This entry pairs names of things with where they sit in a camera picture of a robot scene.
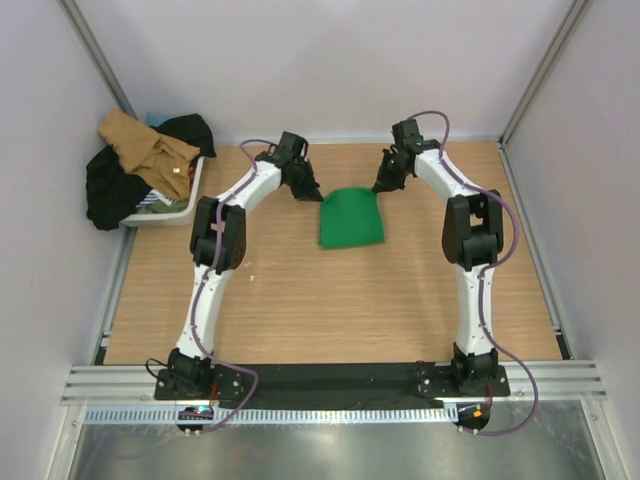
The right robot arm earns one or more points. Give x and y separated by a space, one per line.
472 238

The slotted cable duct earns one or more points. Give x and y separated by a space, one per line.
194 415

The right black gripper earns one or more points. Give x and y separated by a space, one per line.
384 183

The black tank top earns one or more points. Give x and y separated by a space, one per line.
191 129

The tan tank top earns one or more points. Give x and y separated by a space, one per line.
162 161

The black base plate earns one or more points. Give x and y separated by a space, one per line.
333 387

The white laundry bin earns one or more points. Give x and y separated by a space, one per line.
176 219

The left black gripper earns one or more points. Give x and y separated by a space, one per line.
310 192

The striped garment in bin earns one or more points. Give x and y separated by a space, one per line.
151 197

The black garment over bin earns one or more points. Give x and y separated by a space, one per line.
111 193

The green tank top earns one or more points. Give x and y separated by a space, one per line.
350 217

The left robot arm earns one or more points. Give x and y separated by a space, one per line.
218 245

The camouflage garment in bin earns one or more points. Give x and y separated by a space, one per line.
170 207

